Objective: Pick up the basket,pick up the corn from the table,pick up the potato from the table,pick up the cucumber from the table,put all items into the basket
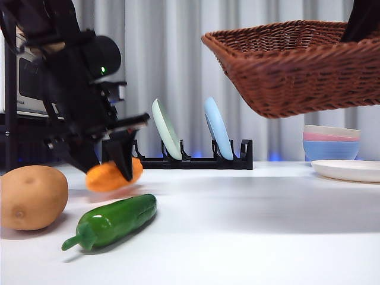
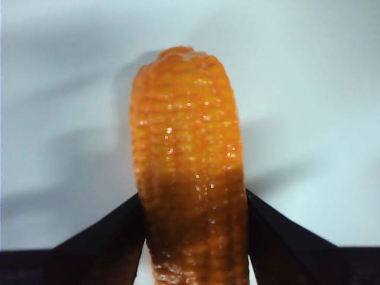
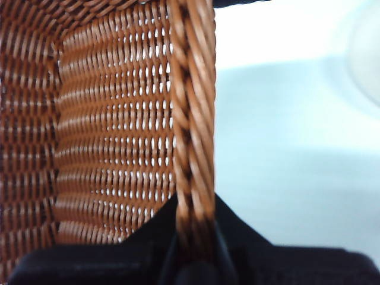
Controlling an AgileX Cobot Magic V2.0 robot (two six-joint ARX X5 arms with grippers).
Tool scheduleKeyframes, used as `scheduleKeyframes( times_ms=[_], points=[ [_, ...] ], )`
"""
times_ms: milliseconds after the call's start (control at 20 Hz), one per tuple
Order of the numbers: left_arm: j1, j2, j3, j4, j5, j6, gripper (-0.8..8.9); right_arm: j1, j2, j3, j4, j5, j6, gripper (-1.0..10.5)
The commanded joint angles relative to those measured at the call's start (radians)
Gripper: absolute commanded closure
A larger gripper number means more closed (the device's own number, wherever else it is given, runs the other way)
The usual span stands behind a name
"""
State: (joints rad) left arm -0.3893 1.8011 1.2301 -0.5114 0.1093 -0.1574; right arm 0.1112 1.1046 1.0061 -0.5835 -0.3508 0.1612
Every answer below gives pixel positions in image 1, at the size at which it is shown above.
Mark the black metal shelf frame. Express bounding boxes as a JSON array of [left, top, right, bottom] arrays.
[[0, 35, 103, 176]]

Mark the blue bowl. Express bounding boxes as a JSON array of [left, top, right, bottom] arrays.
[[302, 140, 360, 162]]

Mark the green cucumber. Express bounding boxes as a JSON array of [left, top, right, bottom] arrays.
[[61, 194, 157, 252]]

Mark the grey curtain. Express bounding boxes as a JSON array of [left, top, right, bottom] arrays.
[[68, 0, 380, 163]]

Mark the light blue plate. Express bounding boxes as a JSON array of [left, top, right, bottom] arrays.
[[203, 96, 234, 160]]

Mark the pink bowl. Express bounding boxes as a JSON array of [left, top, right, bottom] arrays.
[[302, 132, 362, 143]]

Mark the white bowl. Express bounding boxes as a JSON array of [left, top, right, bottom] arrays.
[[303, 124, 362, 139]]

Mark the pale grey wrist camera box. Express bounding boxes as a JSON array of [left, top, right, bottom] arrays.
[[102, 80, 127, 103]]

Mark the cream toaster oven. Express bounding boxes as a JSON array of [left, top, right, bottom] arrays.
[[0, 29, 67, 120]]

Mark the brown potato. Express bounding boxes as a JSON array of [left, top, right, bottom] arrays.
[[0, 165, 69, 232]]

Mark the white flat plate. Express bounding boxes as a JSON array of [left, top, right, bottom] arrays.
[[311, 159, 380, 183]]

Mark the black dish rack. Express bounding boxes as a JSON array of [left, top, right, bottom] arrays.
[[100, 138, 254, 170]]

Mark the brown wicker basket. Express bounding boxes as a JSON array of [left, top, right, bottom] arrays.
[[201, 20, 380, 119]]

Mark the pale green plate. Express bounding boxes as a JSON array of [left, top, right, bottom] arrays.
[[151, 98, 182, 160]]

